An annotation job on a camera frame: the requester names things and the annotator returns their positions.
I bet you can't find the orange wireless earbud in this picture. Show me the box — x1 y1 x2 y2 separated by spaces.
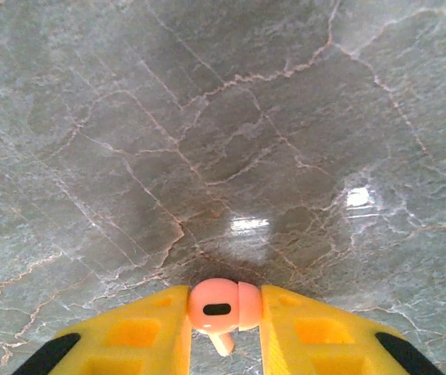
187 277 263 357

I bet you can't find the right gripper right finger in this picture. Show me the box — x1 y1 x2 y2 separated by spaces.
259 284 446 375

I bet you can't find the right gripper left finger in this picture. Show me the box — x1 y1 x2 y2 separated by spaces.
11 284 192 375

